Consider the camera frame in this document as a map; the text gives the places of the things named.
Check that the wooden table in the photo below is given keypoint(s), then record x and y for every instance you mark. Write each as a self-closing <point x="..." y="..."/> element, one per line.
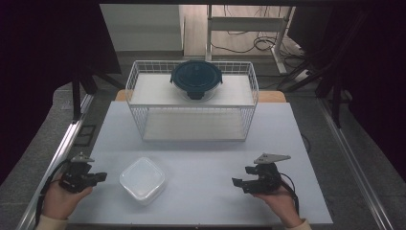
<point x="271" y="96"/>

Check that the white desk frame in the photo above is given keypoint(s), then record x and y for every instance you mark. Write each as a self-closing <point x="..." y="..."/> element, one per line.
<point x="245" y="24"/>

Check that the white power strip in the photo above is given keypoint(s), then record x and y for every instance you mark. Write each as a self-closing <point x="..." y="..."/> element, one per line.
<point x="301" y="75"/>

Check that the black stand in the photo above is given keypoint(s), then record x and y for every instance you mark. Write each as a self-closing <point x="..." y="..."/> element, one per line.
<point x="76" y="96"/>
<point x="335" y="96"/>

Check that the square clear plastic container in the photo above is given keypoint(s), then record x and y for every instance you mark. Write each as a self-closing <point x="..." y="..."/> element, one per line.
<point x="142" y="179"/>

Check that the white cabinet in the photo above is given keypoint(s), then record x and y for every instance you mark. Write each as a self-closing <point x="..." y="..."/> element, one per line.
<point x="143" y="28"/>

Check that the round dark-lidded glass container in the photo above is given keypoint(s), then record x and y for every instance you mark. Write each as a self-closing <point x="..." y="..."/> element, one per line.
<point x="196" y="78"/>

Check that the person's left hand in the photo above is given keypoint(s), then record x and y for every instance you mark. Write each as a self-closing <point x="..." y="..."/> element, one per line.
<point x="60" y="202"/>

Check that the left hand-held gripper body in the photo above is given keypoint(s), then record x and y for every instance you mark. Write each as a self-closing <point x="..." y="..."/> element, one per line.
<point x="75" y="179"/>

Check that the person's right hand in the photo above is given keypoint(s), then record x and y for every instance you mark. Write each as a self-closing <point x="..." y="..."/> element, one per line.
<point x="285" y="204"/>

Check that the black floor plate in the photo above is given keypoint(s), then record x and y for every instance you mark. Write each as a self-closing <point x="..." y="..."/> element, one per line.
<point x="85" y="135"/>

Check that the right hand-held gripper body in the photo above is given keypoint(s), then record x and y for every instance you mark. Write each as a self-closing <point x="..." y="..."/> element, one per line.
<point x="269" y="179"/>

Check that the aluminium rail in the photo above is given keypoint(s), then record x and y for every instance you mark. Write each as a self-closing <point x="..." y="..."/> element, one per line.
<point x="54" y="159"/>
<point x="354" y="166"/>

